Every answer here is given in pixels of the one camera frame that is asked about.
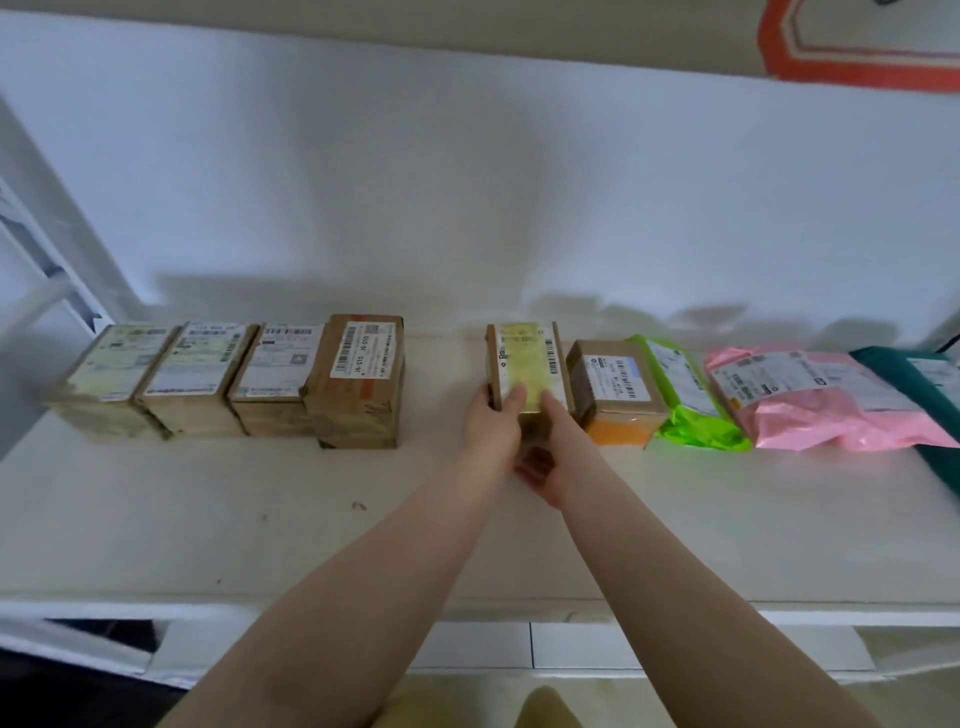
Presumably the bright green mailer bag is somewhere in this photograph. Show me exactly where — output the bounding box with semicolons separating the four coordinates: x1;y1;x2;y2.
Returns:
627;334;753;453

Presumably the dark green mailer bag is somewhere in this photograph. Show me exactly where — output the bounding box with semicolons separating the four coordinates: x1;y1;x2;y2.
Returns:
849;345;960;498

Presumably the orange-sided cardboard box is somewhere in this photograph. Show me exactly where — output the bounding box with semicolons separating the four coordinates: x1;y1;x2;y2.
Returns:
565;339;670;450

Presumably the person's right hand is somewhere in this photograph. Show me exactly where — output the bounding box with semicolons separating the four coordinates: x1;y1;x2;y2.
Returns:
513;390;603;513

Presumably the cardboard box with yellowish label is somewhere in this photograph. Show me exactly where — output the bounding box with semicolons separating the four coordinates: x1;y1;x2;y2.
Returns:
42;323;178;442

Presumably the person's yellow clothing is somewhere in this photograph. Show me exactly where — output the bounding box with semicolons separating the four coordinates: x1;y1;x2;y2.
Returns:
373;684;588;728

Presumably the orange-bordered rug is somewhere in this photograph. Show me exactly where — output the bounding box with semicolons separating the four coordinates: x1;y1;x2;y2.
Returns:
756;0;960;95

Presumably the tall cardboard box red mark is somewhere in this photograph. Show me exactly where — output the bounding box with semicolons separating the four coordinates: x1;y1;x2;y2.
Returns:
301;313;407;451

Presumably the cardboard box with yellow label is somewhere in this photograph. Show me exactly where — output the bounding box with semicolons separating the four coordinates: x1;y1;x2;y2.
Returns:
485;321;577;439

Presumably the person's left hand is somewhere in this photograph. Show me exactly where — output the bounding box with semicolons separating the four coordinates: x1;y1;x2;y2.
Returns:
460;382;531;479

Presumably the white shelf frame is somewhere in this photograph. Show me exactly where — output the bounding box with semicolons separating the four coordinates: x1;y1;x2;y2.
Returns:
0;96;115;355

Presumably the pink mailer bag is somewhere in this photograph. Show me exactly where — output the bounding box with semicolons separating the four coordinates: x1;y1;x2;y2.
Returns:
705;345;960;453

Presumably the cardboard box with white label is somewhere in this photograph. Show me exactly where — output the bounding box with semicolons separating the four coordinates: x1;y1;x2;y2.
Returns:
226;322;327;439
133;321;261;439

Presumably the person's left forearm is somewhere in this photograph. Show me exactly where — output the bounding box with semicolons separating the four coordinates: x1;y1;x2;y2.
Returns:
156;450;520;728

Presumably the person's right forearm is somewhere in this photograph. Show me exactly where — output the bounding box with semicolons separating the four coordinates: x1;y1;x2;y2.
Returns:
558;477;865;728

